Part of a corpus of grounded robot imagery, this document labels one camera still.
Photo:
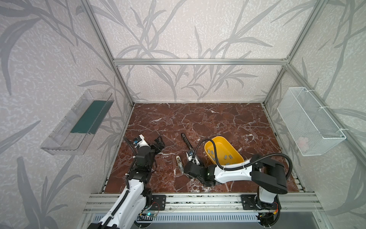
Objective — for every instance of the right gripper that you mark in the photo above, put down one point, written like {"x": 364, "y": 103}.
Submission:
{"x": 187, "y": 163}

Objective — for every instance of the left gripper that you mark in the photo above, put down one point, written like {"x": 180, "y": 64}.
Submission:
{"x": 143, "y": 150}

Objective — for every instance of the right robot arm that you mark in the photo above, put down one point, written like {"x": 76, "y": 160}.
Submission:
{"x": 269, "y": 172}

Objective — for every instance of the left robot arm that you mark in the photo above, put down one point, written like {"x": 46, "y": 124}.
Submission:
{"x": 136, "y": 196}

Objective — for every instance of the yellow plastic tray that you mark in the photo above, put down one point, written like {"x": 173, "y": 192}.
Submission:
{"x": 223, "y": 147}

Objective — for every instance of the green circuit board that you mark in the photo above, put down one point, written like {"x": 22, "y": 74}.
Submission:
{"x": 148, "y": 216}

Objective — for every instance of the clear plastic wall shelf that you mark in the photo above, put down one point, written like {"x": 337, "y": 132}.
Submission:
{"x": 77, "y": 129}

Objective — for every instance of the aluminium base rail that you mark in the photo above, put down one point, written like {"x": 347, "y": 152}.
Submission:
{"x": 225, "y": 207}

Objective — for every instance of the white wire basket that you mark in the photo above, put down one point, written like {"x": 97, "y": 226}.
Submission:
{"x": 310, "y": 125}

